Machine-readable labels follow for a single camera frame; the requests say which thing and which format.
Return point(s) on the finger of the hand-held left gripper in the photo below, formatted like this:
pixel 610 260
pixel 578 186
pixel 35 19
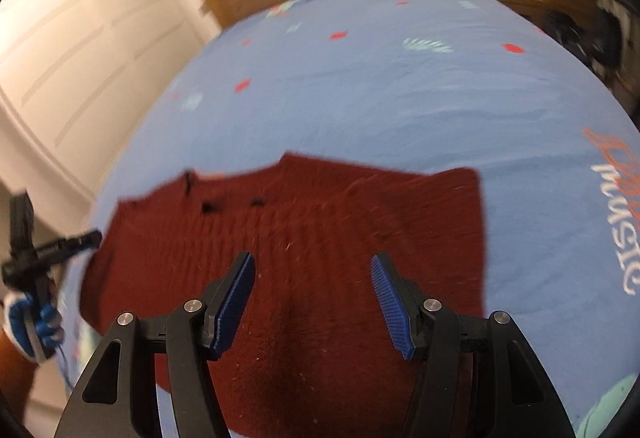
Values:
pixel 70 243

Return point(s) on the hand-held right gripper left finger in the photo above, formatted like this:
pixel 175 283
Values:
pixel 232 303

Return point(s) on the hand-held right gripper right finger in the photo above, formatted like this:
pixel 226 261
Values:
pixel 395 308

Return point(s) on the dark red knit sweater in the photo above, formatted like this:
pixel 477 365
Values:
pixel 320 228

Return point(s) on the person's left hand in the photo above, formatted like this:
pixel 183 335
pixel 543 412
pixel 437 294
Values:
pixel 30 325

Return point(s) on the white wardrobe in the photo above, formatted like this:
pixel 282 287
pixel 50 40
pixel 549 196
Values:
pixel 90 32

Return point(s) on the blue dinosaur print bed sheet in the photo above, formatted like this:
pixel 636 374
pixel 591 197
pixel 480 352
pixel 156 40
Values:
pixel 390 87

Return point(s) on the dark bag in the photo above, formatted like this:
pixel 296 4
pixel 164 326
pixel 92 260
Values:
pixel 585 35

